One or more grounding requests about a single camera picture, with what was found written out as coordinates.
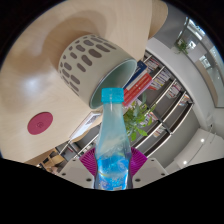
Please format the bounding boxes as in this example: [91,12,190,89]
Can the red book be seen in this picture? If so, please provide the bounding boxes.
[123,72,153,99]

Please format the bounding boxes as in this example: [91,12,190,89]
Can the grey shelf unit with books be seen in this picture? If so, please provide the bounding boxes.
[39,49,195,168]

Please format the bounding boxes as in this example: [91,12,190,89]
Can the green plant in white pot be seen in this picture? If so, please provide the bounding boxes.
[123,93,157,143]

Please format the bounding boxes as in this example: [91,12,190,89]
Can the ceiling lights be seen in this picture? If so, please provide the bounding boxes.
[181,136,214,167]

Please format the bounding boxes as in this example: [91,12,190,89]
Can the pink book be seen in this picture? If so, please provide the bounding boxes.
[123,81,154,108]

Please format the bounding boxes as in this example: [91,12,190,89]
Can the round-backed wooden chair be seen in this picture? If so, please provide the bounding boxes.
[148,0,169,39]

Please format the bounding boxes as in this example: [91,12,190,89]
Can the flat round red coaster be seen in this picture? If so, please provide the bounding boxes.
[26,111,54,136]

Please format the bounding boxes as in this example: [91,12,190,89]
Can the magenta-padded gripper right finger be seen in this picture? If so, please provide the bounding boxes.
[128,146,168,188]

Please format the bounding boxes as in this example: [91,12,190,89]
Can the dark blue book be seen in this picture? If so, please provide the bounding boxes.
[123,59,148,91]

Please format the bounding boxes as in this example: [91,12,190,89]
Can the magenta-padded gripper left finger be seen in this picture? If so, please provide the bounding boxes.
[57,147,98,190]

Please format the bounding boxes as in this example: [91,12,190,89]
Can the small potted plant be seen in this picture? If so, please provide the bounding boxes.
[173,38,190,55]

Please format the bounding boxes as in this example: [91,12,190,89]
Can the grey patterned mug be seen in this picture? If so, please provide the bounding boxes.
[57,34,138,110]

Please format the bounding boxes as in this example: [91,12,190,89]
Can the clear bottle with blue cap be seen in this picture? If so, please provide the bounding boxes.
[94,87,132,191]

